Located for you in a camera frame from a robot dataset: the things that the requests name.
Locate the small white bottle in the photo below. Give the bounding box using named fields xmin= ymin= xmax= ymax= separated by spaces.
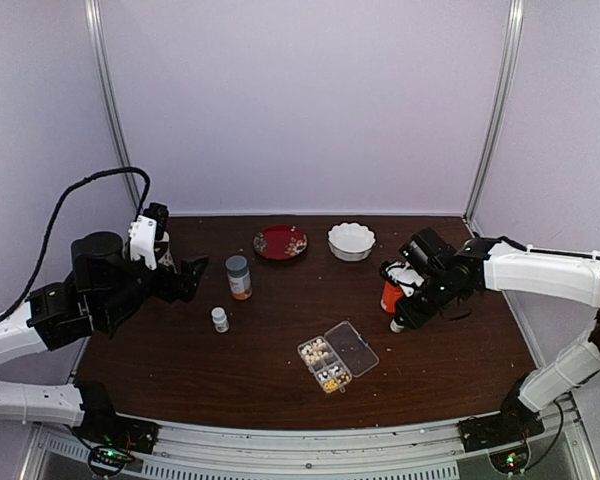
xmin=211 ymin=307 xmax=229 ymax=333
xmin=390 ymin=321 xmax=404 ymax=334

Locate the orange pill bottle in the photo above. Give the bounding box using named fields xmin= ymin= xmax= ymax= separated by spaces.
xmin=380 ymin=281 xmax=404 ymax=314

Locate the grey capped supplement bottle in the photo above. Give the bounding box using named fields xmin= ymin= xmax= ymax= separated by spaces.
xmin=225 ymin=255 xmax=253 ymax=301

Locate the clear plastic pill organizer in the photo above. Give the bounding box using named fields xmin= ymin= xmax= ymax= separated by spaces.
xmin=297 ymin=321 xmax=379 ymax=394

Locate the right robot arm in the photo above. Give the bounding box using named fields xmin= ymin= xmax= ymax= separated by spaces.
xmin=380 ymin=228 xmax=600 ymax=442

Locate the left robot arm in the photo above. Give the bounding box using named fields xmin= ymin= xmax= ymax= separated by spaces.
xmin=0 ymin=232 xmax=209 ymax=444

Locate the floral mug yellow inside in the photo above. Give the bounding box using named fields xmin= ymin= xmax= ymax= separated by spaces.
xmin=154 ymin=232 xmax=176 ymax=272

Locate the red floral plate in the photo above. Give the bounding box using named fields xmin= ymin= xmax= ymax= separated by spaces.
xmin=252 ymin=225 xmax=308 ymax=261

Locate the white scalloped dish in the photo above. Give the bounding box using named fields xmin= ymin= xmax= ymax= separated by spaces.
xmin=328 ymin=222 xmax=376 ymax=262

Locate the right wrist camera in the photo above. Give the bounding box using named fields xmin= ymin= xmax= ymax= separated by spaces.
xmin=379 ymin=261 xmax=424 ymax=288

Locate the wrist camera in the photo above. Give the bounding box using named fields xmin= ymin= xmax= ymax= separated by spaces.
xmin=379 ymin=261 xmax=424 ymax=288
xmin=126 ymin=202 xmax=169 ymax=271

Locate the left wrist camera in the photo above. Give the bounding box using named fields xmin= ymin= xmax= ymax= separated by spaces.
xmin=126 ymin=202 xmax=169 ymax=271

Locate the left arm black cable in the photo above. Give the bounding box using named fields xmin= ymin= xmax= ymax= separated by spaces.
xmin=0 ymin=167 xmax=152 ymax=329

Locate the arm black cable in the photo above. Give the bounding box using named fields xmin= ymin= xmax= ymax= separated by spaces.
xmin=499 ymin=237 xmax=600 ymax=261
xmin=0 ymin=167 xmax=152 ymax=329

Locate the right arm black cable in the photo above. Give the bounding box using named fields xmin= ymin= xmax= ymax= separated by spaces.
xmin=499 ymin=237 xmax=600 ymax=261

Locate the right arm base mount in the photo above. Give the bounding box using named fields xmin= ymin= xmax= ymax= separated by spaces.
xmin=458 ymin=392 xmax=545 ymax=475

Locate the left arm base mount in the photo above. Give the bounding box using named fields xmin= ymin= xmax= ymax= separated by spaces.
xmin=69 ymin=381 xmax=159 ymax=479

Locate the front aluminium rail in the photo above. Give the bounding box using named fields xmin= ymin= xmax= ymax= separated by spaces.
xmin=16 ymin=396 xmax=600 ymax=479

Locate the right aluminium frame post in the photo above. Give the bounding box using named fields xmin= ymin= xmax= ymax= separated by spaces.
xmin=463 ymin=0 xmax=525 ymax=225

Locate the aluminium frame post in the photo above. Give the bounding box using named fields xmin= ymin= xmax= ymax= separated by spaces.
xmin=83 ymin=0 xmax=149 ymax=221
xmin=463 ymin=0 xmax=525 ymax=225

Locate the left aluminium frame post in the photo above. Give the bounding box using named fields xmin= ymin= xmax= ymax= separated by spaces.
xmin=83 ymin=0 xmax=149 ymax=221

